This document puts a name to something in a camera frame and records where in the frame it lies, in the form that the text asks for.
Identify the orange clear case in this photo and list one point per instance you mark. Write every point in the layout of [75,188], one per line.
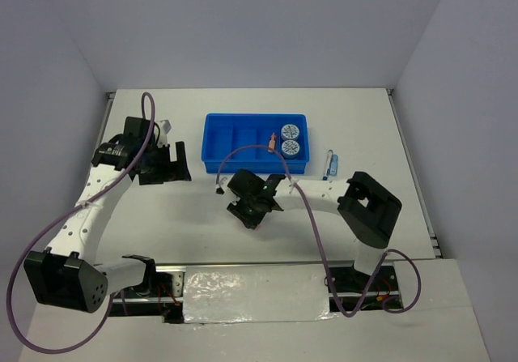
[272,143]

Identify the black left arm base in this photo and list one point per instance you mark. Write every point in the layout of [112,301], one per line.
[166,297]

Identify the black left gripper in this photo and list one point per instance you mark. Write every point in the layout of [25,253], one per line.
[172,171]

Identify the blue jar sideways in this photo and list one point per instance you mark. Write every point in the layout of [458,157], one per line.
[290,149]

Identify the blue compartment tray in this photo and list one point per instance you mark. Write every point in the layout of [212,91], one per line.
[232,141]

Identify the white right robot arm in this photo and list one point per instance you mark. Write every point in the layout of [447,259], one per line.
[369,210]

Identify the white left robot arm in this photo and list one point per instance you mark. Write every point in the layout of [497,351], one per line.
[66,273]

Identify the silver foil sheet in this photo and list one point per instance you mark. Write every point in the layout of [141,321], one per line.
[244,294]

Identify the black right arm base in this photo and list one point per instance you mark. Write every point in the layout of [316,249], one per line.
[349,282]

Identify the white blue pen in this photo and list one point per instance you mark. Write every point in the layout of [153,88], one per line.
[328,160]

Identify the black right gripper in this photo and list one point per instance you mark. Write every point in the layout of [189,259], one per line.
[250,220]

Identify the blue jar patterned lid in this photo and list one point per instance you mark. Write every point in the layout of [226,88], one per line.
[290,132]

